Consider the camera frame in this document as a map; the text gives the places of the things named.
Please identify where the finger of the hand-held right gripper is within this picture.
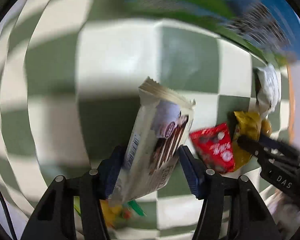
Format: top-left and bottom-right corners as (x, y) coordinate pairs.
(236, 135), (268, 162)
(259, 133), (300, 159)

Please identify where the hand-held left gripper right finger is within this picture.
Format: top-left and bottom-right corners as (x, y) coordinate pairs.
(178, 145), (282, 240)

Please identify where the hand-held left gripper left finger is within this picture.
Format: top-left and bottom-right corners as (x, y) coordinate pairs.
(20, 145), (127, 240)

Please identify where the yellow crinkled snack packet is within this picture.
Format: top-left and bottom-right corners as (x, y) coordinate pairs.
(230, 110), (273, 172)

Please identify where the white chocolate wafer packet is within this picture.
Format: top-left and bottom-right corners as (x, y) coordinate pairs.
(107, 76), (197, 203)

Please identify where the small red snack packet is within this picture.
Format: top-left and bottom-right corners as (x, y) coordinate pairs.
(189, 122), (235, 174)

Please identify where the colourful candy packet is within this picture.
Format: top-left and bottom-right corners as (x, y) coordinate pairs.
(74, 196), (147, 229)

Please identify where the silver white snack packet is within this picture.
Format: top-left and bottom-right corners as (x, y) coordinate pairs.
(252, 64), (282, 118)

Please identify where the green white checkered blanket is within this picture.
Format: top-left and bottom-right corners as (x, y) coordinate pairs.
(0, 0), (297, 240)

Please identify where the black cable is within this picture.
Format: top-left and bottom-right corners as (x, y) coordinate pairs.
(0, 174), (18, 240)

